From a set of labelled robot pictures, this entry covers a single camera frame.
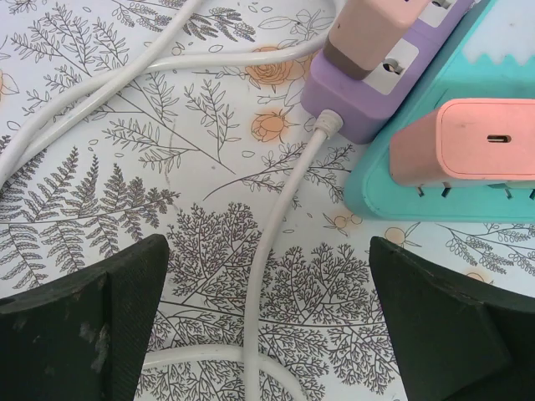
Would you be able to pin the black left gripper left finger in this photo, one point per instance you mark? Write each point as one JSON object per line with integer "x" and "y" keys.
{"x": 62, "y": 342}

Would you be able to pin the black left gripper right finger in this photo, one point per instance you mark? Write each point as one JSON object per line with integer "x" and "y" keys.
{"x": 451, "y": 342}

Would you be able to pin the pink USB-C charger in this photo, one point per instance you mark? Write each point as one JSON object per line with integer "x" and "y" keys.
{"x": 460, "y": 154}

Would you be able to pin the pink and brown plug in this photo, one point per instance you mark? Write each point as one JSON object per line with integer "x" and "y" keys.
{"x": 368, "y": 29}

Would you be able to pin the floral patterned table cover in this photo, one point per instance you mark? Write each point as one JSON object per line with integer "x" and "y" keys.
{"x": 125, "y": 188}

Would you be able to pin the teal triangular power strip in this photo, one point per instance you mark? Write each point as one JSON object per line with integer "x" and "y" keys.
{"x": 480, "y": 81}

